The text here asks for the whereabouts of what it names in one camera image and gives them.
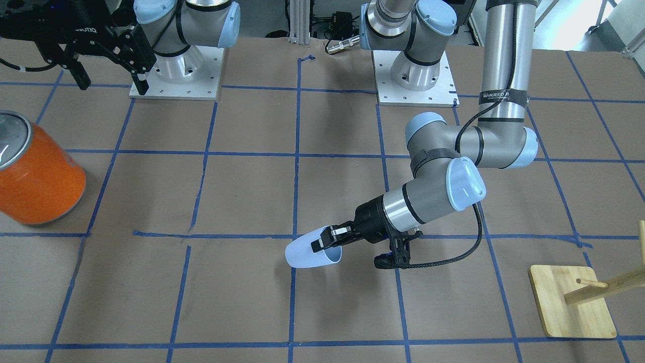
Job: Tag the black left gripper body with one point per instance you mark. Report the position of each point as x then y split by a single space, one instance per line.
369 216

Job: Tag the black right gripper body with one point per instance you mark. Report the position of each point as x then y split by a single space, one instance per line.
75 31

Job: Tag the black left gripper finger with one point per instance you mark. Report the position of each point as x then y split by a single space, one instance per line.
334 236

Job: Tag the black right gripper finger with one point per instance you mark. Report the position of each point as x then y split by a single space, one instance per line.
67 59
130 48

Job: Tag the light blue plastic cup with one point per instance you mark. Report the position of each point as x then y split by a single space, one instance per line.
299 253

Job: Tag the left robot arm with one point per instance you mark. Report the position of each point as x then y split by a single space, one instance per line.
445 161

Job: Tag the wooden cup rack stand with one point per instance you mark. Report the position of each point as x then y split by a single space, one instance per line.
571 300

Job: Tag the orange cylindrical can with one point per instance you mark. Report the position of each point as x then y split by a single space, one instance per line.
40 182

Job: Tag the silver metal connector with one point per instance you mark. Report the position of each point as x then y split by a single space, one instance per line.
343 45

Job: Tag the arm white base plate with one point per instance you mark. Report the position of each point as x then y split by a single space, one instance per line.
193 75
400 82

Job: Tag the aluminium frame post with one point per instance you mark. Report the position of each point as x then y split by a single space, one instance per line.
299 17

